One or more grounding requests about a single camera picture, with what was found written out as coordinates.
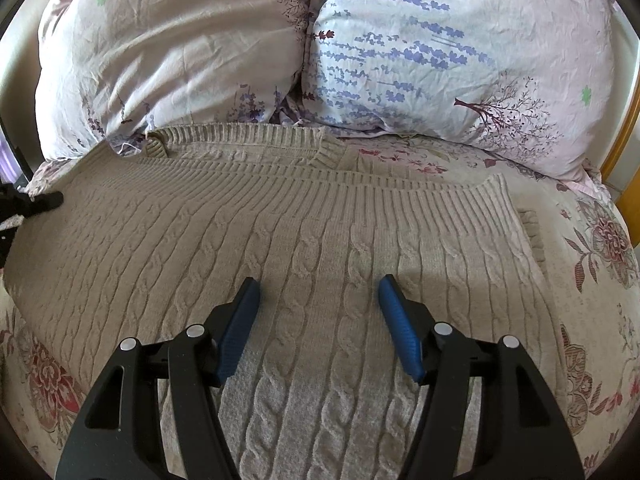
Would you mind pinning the yellow wooden headboard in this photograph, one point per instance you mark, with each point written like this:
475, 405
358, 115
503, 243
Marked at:
620, 172

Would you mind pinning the floral bedspread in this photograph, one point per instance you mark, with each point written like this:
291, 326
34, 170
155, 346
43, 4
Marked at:
581, 244

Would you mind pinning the beige cable-knit sweater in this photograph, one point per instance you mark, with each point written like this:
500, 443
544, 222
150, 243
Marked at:
146, 245

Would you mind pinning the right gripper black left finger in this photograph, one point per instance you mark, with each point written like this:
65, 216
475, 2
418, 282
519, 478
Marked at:
116, 434

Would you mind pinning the lavender-print white pillow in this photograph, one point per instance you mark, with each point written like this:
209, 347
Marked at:
528, 80

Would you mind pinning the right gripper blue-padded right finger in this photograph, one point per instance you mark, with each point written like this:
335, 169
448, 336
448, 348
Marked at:
488, 412

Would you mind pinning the pink pillow with green clover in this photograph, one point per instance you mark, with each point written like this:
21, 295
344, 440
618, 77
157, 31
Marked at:
113, 70

